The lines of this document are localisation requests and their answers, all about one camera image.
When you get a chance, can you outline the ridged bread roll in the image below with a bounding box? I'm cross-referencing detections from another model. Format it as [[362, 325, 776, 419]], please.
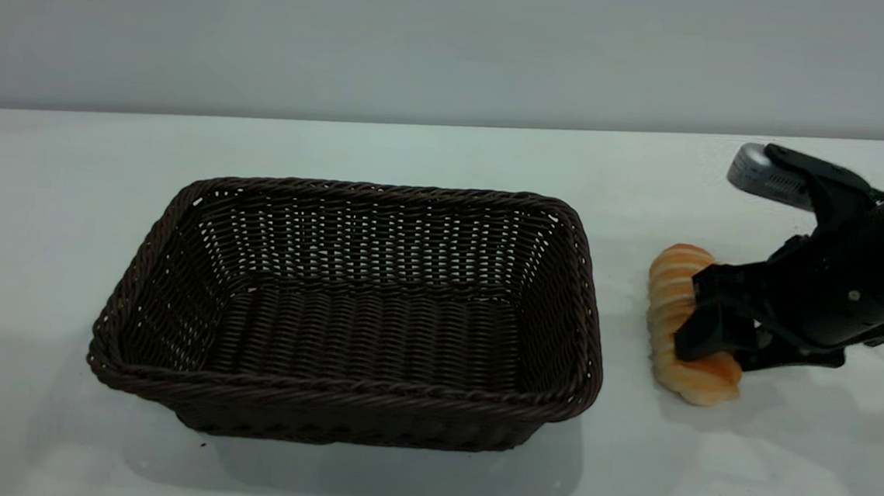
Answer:
[[639, 241, 753, 411]]

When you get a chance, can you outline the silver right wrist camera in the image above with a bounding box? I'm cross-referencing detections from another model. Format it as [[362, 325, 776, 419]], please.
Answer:
[[724, 140, 820, 213]]

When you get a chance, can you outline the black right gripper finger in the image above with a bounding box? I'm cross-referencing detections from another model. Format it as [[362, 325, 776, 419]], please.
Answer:
[[671, 299, 849, 379], [688, 258, 770, 309]]

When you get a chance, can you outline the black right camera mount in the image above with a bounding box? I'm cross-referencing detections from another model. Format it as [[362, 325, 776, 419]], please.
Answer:
[[757, 143, 884, 242]]

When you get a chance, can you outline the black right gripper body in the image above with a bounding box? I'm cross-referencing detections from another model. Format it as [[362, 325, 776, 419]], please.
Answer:
[[757, 224, 884, 367]]

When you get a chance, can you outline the dark brown wicker basket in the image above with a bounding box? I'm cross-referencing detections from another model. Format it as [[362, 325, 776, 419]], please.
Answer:
[[81, 163, 615, 464]]

